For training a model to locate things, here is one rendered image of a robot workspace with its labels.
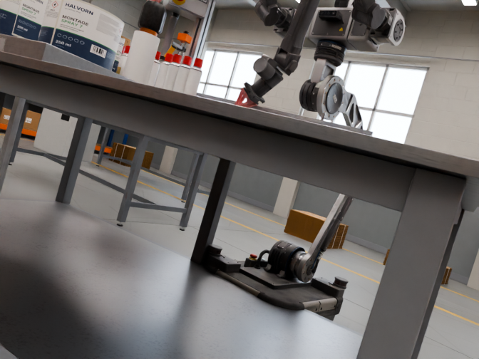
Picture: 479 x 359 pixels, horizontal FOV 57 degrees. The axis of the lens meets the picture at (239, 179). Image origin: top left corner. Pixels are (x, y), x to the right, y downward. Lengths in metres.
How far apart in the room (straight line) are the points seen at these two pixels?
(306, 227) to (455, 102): 2.85
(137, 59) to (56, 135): 5.91
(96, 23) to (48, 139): 6.32
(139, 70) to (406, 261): 1.15
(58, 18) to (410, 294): 1.03
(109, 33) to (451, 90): 6.16
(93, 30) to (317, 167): 0.79
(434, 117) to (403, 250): 6.43
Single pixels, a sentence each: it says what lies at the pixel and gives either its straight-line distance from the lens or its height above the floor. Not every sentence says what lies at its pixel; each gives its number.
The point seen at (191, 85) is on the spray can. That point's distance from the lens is 1.75.
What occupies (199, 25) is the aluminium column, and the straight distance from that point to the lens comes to 2.01.
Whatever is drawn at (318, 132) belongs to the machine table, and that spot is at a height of 0.82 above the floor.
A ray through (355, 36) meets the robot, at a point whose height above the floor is 1.39.
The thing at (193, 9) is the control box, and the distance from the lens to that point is 2.00.
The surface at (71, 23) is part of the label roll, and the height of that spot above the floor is 0.96.
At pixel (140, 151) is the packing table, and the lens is 3.41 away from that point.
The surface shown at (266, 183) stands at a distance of 8.01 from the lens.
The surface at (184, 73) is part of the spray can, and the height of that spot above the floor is 1.02.
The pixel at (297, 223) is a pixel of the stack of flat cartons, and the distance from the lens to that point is 5.70.
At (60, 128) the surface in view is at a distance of 7.35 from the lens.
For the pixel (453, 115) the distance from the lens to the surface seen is 6.94.
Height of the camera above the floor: 0.76
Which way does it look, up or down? 3 degrees down
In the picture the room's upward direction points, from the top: 16 degrees clockwise
